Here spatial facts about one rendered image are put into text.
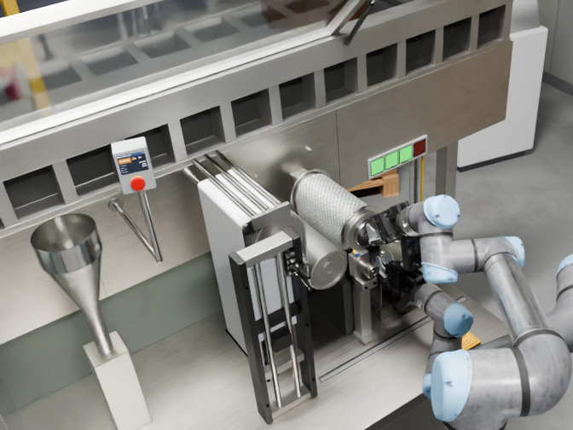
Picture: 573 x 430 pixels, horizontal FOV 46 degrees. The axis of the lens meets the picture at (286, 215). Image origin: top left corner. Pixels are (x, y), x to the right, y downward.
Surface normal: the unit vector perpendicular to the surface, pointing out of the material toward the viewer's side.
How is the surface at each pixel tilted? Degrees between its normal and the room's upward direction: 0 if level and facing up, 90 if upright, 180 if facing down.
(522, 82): 90
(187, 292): 90
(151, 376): 0
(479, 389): 49
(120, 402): 90
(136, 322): 90
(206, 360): 0
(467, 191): 0
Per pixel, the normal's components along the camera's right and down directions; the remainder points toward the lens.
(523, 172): -0.10, -0.82
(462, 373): -0.14, -0.61
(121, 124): 0.53, 0.44
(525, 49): 0.30, 0.52
